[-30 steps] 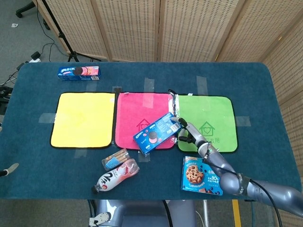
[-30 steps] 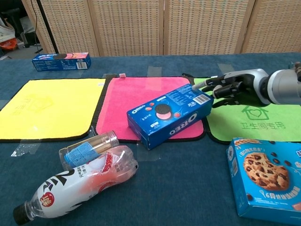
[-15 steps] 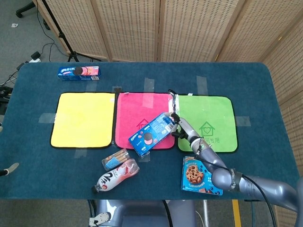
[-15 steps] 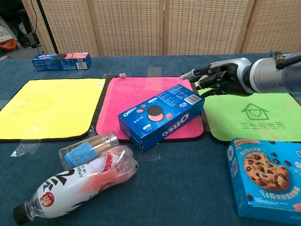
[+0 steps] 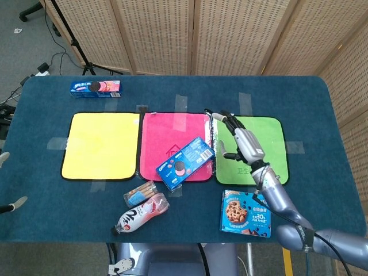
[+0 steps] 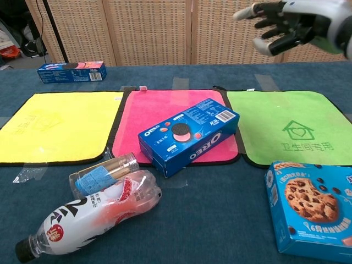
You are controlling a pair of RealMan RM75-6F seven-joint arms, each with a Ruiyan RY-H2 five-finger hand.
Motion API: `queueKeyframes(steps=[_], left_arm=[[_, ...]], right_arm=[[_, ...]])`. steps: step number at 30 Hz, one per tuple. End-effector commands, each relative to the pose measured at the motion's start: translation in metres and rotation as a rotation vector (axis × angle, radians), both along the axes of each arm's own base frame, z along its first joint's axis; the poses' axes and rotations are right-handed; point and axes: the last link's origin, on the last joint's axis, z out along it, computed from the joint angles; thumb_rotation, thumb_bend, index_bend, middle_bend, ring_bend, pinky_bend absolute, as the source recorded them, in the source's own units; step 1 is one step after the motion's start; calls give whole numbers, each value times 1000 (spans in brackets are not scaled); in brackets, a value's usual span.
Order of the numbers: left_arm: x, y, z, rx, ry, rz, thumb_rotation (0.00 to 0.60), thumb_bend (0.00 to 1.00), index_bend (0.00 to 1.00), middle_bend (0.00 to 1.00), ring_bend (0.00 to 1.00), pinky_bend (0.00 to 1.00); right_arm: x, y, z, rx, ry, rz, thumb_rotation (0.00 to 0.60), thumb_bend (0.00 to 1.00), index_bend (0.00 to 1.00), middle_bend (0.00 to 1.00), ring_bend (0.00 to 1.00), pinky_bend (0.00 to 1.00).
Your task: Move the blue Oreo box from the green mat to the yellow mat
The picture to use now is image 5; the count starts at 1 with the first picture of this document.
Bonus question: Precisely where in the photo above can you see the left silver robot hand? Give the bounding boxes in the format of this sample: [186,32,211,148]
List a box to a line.
[0,151,29,214]

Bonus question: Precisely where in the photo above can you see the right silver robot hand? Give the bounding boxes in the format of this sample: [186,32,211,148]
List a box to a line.
[212,110,270,168]

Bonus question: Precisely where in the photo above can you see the large blue Oreo box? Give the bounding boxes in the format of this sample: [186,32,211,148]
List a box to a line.
[156,136,216,191]

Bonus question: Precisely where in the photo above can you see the blue chocolate chip cookie box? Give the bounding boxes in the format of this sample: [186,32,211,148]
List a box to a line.
[220,189,272,239]

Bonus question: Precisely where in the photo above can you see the blue pink Oreo pack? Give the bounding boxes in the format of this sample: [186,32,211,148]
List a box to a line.
[70,80,124,99]

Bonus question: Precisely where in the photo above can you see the green cloth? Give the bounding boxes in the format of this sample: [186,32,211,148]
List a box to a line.
[214,115,289,186]

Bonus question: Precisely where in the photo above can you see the crumpled shiny tape strip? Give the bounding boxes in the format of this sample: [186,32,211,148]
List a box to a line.
[204,108,219,175]

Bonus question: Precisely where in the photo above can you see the pink cloth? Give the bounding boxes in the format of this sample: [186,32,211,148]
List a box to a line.
[139,112,215,182]

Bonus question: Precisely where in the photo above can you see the yellow cloth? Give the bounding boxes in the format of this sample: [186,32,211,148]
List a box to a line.
[60,112,141,182]

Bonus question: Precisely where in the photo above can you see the plastic bottle white label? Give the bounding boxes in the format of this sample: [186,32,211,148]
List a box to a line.
[111,192,170,236]

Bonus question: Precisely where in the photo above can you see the clear jar biscuit sticks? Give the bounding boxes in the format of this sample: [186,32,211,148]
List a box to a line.
[123,180,160,208]

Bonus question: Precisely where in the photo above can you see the yellow floor tape strip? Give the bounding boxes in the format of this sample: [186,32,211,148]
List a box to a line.
[282,247,294,276]

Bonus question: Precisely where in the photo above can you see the white power strip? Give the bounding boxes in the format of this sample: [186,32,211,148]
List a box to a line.
[34,62,50,77]

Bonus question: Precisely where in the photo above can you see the blue-grey robot torso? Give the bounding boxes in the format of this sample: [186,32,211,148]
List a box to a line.
[108,243,239,276]

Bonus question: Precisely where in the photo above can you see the black tripod stand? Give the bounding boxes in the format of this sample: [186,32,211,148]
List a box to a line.
[50,0,123,76]

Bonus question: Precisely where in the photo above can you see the black office chair base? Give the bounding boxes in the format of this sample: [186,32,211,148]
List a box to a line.
[19,1,44,21]

